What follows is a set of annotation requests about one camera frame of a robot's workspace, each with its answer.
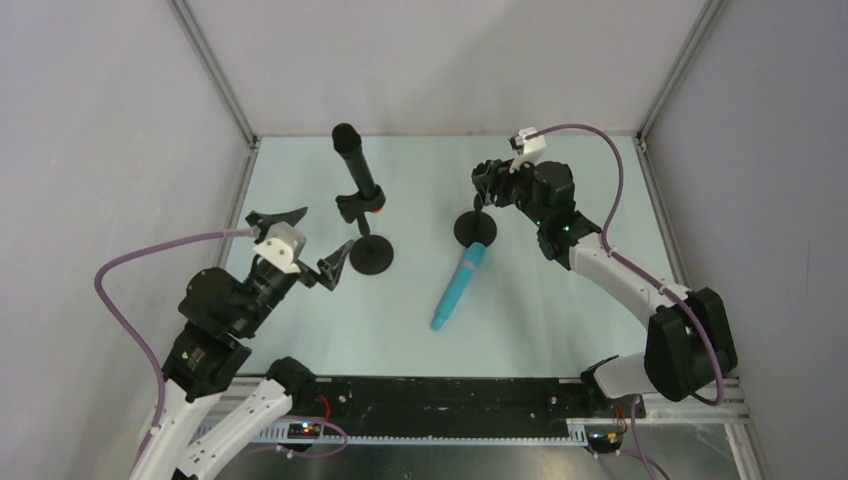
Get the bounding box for left controller board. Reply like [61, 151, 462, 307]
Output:
[286, 420, 323, 442]

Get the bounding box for white slotted cable duct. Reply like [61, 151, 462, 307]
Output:
[251, 421, 588, 447]

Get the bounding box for black microphone stand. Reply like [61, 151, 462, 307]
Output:
[335, 184, 394, 276]
[453, 193, 498, 248]

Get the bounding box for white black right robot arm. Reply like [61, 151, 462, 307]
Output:
[471, 160, 738, 402]

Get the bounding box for black microphone orange tip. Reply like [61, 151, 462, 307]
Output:
[331, 123, 386, 223]

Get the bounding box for right controller board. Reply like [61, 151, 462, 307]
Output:
[586, 431, 626, 456]

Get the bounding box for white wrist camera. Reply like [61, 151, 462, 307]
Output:
[509, 127, 547, 173]
[253, 222, 307, 274]

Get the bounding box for controller board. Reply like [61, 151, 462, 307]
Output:
[286, 420, 323, 442]
[586, 431, 626, 456]

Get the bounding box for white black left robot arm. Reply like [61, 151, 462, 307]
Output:
[130, 208, 354, 479]

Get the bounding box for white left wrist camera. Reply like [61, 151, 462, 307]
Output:
[253, 222, 307, 274]

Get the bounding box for aluminium frame rail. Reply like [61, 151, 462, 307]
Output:
[205, 376, 753, 425]

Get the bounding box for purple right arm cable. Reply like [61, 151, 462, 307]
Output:
[526, 123, 727, 480]

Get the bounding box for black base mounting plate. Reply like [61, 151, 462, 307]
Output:
[291, 376, 634, 436]

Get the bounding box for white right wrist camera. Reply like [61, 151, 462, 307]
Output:
[509, 127, 547, 173]

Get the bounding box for blue microphone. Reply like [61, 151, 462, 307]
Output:
[430, 242, 487, 331]

